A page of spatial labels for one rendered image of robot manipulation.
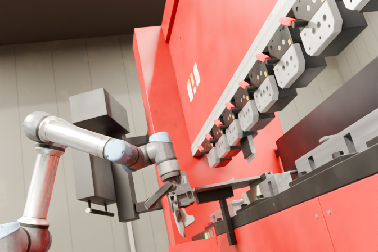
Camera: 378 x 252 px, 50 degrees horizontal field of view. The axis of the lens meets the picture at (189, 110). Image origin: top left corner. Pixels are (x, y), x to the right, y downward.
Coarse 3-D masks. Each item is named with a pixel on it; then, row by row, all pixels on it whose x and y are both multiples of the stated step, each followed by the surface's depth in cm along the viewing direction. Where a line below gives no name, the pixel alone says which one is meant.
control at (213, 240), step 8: (200, 240) 131; (208, 240) 131; (216, 240) 131; (168, 248) 129; (176, 248) 129; (184, 248) 129; (192, 248) 130; (200, 248) 130; (208, 248) 130; (216, 248) 130
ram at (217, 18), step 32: (192, 0) 208; (224, 0) 163; (256, 0) 134; (288, 0) 114; (192, 32) 216; (224, 32) 168; (256, 32) 137; (192, 64) 225; (224, 64) 173; (192, 128) 245
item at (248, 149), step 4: (248, 136) 167; (244, 140) 171; (248, 140) 167; (252, 140) 167; (244, 144) 172; (248, 144) 167; (252, 144) 166; (244, 148) 172; (248, 148) 168; (252, 148) 165; (244, 152) 173; (248, 152) 168; (252, 152) 165; (244, 156) 174; (248, 156) 170; (252, 156) 167; (248, 160) 172
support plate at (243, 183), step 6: (234, 180) 155; (240, 180) 156; (246, 180) 156; (252, 180) 158; (204, 186) 152; (210, 186) 153; (216, 186) 154; (222, 186) 157; (228, 186) 161; (234, 186) 164; (240, 186) 168; (246, 186) 171
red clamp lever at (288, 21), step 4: (280, 20) 112; (284, 20) 109; (288, 20) 107; (292, 20) 107; (296, 20) 104; (300, 20) 104; (284, 24) 110; (288, 24) 108; (292, 24) 105; (296, 24) 104; (300, 24) 104; (304, 24) 104
